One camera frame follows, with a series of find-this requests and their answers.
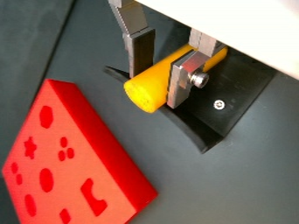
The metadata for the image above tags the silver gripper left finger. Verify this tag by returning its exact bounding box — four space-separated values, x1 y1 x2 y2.
108 0 154 78

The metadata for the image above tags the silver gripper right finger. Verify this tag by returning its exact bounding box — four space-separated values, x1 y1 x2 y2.
166 29 227 109

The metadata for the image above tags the yellow oval cylinder peg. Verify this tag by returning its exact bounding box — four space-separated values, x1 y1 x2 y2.
122 43 229 114

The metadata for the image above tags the black curved fixture cradle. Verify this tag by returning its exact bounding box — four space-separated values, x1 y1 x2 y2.
102 21 277 155

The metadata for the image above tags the red foam shape-sorter block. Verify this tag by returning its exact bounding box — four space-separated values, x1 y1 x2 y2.
2 80 157 224

